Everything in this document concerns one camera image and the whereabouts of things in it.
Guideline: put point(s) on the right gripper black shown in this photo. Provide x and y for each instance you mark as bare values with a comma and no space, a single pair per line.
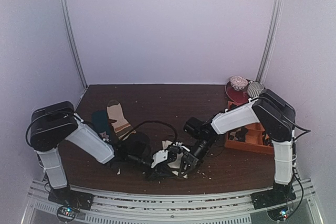
190,159

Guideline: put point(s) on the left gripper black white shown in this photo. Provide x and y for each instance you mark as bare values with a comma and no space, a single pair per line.
163,168

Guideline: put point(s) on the cream white sock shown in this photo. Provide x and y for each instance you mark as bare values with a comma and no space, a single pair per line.
173,163

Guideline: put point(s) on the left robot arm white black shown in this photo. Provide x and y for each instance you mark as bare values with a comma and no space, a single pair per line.
59,122

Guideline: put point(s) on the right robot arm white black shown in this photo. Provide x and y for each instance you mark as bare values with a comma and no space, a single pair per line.
274,113

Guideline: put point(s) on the beige brown striped sock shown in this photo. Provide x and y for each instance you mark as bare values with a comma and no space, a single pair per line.
116,119

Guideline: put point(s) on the orange wooden compartment box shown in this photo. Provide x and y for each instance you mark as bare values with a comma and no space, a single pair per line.
251,138

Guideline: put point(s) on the dark teal monkey sock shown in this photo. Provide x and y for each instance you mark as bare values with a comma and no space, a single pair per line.
100,121

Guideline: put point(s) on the red round tray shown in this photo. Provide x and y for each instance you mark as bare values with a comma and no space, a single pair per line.
239,97

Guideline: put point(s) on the white patterned bowl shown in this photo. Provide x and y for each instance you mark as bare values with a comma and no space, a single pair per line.
238,83

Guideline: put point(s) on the grey striped cup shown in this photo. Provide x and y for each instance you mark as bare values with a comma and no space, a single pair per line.
254,89

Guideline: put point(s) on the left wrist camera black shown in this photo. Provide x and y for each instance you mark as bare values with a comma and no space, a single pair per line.
137,144

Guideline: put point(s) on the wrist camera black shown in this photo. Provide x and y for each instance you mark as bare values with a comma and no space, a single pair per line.
137,144
193,127

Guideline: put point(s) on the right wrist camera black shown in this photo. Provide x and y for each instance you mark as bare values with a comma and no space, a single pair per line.
193,127

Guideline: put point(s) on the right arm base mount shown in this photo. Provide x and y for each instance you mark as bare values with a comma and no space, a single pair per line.
279,194

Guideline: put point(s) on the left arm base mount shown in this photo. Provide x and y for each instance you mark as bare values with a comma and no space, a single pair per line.
71,198

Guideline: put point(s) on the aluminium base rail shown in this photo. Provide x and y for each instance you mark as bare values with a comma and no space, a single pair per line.
114,207

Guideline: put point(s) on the right aluminium frame post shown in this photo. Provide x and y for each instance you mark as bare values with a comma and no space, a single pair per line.
270,41

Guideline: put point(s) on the aluminium frame post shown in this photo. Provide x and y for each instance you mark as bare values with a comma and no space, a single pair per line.
270,41
72,43

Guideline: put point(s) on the left aluminium frame post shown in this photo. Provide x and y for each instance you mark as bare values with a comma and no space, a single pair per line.
72,43

